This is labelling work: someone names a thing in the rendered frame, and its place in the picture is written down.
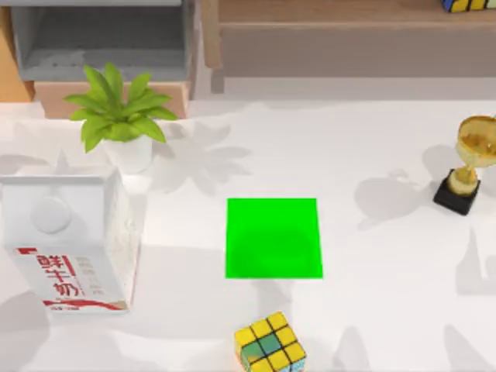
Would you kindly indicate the flat green square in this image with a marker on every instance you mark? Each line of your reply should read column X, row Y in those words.
column 273, row 238

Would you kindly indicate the green plant in white pot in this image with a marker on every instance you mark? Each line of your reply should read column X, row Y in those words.
column 116, row 112

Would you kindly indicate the yellow puzzle cube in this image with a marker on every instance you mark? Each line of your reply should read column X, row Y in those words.
column 269, row 345

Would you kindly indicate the pale wooden drawer front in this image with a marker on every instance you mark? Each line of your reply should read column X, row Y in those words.
column 112, row 97

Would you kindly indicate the wooden open shelf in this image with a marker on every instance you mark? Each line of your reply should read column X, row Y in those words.
column 348, row 46

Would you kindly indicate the white and red milk carton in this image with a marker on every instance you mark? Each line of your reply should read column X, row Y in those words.
column 73, row 240

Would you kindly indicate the pulled-out drawer grey inside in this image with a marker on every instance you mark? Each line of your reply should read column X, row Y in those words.
column 104, row 42

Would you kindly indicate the gold trophy on black base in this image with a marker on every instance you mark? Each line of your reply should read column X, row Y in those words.
column 470, row 155

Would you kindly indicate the puzzle cube with blue face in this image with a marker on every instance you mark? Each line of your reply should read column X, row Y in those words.
column 465, row 4

